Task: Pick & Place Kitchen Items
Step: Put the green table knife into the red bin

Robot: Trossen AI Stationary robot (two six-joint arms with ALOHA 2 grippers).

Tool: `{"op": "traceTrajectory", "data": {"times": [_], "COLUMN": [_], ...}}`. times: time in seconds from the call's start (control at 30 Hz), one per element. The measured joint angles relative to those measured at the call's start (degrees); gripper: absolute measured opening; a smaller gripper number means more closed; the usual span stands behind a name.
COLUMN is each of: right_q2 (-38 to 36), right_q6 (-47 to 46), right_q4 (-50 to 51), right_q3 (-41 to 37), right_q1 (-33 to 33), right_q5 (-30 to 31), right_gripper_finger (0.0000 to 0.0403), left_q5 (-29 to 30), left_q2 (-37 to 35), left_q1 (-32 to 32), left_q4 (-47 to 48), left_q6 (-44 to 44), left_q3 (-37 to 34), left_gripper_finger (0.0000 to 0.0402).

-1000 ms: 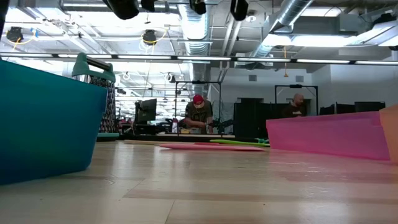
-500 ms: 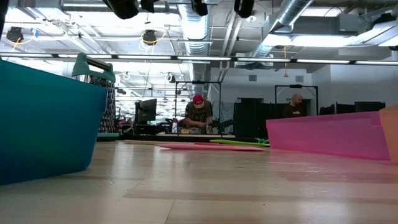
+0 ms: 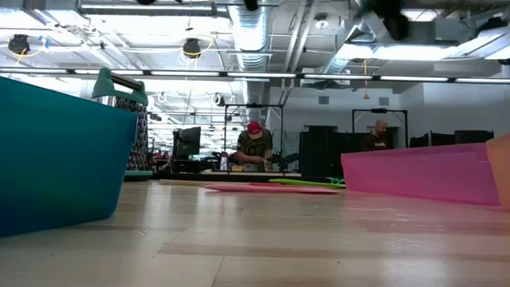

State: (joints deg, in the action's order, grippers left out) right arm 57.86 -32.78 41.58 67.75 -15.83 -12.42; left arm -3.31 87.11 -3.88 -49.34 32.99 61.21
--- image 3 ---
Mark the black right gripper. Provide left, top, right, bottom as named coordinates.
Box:
left=359, top=0, right=411, bottom=41

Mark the green silicone spatula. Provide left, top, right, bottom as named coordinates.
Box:
left=268, top=177, right=347, bottom=190

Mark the pink silicone spatula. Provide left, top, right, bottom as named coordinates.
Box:
left=203, top=183, right=340, bottom=196

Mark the overhead light bar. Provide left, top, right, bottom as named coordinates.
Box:
left=0, top=67, right=510, bottom=85

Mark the person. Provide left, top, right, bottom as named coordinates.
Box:
left=235, top=120, right=276, bottom=173
left=359, top=119, right=394, bottom=152

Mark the black partition screen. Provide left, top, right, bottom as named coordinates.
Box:
left=299, top=125, right=360, bottom=179

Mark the pink translucent plastic bin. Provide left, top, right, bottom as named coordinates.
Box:
left=339, top=142, right=502, bottom=207

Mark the orange translucent plastic bin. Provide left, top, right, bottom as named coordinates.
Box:
left=485, top=133, right=510, bottom=210

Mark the wooden background table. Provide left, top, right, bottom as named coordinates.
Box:
left=202, top=170, right=303, bottom=179

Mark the dark background monitor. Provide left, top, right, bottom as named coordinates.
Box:
left=171, top=126, right=202, bottom=160

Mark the teal metal box grater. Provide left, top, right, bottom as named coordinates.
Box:
left=91, top=66, right=155, bottom=183

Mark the teal plastic bin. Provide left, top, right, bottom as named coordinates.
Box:
left=0, top=75, right=139, bottom=238

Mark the yellow hanging power cord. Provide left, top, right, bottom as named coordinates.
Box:
left=361, top=58, right=371, bottom=100

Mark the black background rig frame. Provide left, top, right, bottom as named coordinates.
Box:
left=223, top=103, right=285, bottom=160
left=351, top=108, right=410, bottom=149

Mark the ribbed round air duct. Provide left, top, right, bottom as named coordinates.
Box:
left=229, top=0, right=274, bottom=73

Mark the black ceiling cable reel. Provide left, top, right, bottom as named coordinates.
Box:
left=7, top=33, right=31, bottom=57
left=182, top=37, right=202, bottom=59

